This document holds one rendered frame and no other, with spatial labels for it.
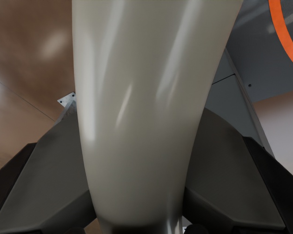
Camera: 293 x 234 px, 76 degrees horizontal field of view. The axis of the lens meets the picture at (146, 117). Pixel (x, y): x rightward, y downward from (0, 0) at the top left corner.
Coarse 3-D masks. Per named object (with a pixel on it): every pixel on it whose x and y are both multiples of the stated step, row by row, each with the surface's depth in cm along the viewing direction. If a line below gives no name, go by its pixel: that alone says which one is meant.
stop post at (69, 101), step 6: (66, 96) 152; (72, 96) 150; (60, 102) 156; (66, 102) 157; (72, 102) 152; (66, 108) 150; (72, 108) 150; (60, 114) 147; (66, 114) 143; (60, 120) 138
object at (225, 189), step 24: (216, 120) 9; (216, 144) 8; (240, 144) 8; (192, 168) 7; (216, 168) 6; (240, 168) 6; (192, 192) 6; (216, 192) 6; (240, 192) 6; (264, 192) 6; (192, 216) 6; (216, 216) 5; (240, 216) 5; (264, 216) 5
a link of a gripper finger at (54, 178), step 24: (72, 120) 9; (48, 144) 8; (72, 144) 8; (24, 168) 7; (48, 168) 7; (72, 168) 7; (24, 192) 6; (48, 192) 6; (72, 192) 6; (0, 216) 5; (24, 216) 5; (48, 216) 5; (72, 216) 6; (96, 216) 7
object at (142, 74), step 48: (96, 0) 3; (144, 0) 2; (192, 0) 2; (240, 0) 3; (96, 48) 3; (144, 48) 3; (192, 48) 3; (96, 96) 3; (144, 96) 3; (192, 96) 3; (96, 144) 4; (144, 144) 3; (192, 144) 4; (96, 192) 5; (144, 192) 4
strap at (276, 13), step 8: (272, 0) 90; (272, 8) 93; (280, 8) 92; (272, 16) 95; (280, 16) 95; (280, 24) 97; (280, 32) 100; (280, 40) 103; (288, 40) 102; (288, 48) 105
